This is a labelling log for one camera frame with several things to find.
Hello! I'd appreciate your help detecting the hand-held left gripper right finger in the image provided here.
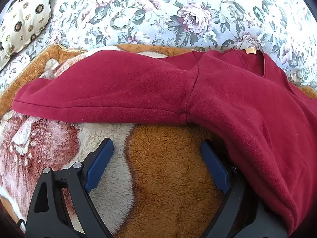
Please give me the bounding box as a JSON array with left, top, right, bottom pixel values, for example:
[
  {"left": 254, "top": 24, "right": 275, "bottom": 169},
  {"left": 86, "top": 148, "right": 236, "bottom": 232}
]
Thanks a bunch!
[{"left": 199, "top": 140, "right": 260, "bottom": 238}]

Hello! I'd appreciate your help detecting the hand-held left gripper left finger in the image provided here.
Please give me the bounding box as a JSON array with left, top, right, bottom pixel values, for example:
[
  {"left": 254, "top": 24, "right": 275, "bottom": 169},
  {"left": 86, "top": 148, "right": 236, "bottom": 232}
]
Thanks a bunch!
[{"left": 25, "top": 137, "right": 114, "bottom": 238}]

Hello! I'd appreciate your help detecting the dark red fleece sweater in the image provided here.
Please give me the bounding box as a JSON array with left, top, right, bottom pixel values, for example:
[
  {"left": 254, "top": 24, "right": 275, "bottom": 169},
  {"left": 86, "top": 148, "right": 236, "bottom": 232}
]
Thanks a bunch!
[{"left": 11, "top": 49, "right": 317, "bottom": 238}]

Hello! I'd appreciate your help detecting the brown and cream fleece blanket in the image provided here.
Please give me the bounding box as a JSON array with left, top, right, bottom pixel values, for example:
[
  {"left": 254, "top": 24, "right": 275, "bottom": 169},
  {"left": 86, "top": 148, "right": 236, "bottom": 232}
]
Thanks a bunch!
[{"left": 0, "top": 43, "right": 317, "bottom": 238}]

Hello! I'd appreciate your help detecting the cream patterned pillow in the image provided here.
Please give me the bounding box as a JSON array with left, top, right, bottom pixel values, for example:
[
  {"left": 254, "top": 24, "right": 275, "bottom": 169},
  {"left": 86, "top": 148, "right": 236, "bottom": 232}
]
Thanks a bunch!
[{"left": 0, "top": 0, "right": 52, "bottom": 71}]

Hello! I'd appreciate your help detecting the floral bedsheet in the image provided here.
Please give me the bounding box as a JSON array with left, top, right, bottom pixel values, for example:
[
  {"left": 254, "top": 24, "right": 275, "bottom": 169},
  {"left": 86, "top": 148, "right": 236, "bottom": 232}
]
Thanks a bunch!
[{"left": 0, "top": 0, "right": 317, "bottom": 93}]

